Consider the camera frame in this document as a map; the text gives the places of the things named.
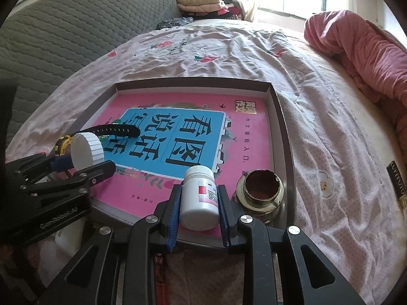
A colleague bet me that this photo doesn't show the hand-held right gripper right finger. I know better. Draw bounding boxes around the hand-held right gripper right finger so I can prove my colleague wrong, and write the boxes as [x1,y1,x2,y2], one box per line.
[218,184,366,305]

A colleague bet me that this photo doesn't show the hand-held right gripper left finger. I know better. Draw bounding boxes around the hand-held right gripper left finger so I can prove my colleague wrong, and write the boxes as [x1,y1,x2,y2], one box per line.
[41,184,183,305]

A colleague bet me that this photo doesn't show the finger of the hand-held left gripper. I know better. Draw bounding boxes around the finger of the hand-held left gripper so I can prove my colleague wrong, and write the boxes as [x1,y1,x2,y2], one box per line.
[17,160,117,197]
[6,152,76,180]

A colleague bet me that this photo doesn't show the white pill bottle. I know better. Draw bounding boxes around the white pill bottle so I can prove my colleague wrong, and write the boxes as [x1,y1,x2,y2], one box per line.
[180,165,221,232]

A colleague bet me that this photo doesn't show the red lighter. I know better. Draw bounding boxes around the red lighter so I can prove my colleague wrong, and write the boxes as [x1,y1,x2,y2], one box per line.
[152,250,166,269]

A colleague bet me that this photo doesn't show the yellow and black watch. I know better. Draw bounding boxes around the yellow and black watch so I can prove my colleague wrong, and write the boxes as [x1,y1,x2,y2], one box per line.
[54,124,141,158]

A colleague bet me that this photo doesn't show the glass jar with gold rim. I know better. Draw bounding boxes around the glass jar with gold rim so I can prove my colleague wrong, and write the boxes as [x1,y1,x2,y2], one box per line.
[231,169,285,227]

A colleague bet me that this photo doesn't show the grey cardboard box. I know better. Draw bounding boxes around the grey cardboard box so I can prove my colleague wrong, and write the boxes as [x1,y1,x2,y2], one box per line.
[81,78,298,250]

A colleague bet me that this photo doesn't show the pink and blue book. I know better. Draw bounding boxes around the pink and blue book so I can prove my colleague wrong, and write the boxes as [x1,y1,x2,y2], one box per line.
[92,92,275,239]

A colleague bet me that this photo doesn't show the grey quilted headboard cover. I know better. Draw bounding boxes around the grey quilted headboard cover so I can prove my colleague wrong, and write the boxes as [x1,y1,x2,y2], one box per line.
[0,0,182,134]

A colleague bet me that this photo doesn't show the dark patterned cloth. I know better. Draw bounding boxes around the dark patterned cloth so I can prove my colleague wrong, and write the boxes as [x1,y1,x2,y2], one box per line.
[156,17,194,31]

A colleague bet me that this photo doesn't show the strawberry printed bedsheet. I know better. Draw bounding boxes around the strawberry printed bedsheet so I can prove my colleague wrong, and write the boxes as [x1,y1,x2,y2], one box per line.
[0,19,407,305]

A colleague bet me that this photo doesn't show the cream folded blankets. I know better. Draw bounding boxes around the cream folded blankets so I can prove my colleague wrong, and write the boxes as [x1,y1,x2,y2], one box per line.
[175,0,228,16]

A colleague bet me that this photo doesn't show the pink quilt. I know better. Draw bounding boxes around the pink quilt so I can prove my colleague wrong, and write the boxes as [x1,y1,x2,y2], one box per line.
[303,9,407,134]

